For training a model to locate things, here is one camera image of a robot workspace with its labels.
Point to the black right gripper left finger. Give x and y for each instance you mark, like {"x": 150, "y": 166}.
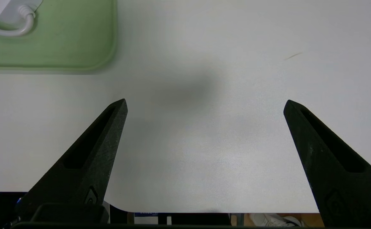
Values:
{"x": 90, "y": 171}

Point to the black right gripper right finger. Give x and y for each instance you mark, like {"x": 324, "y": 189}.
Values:
{"x": 347, "y": 190}

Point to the white sneaker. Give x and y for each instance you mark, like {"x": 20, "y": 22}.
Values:
{"x": 274, "y": 220}

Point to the light green plastic tray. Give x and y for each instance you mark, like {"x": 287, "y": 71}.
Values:
{"x": 77, "y": 41}

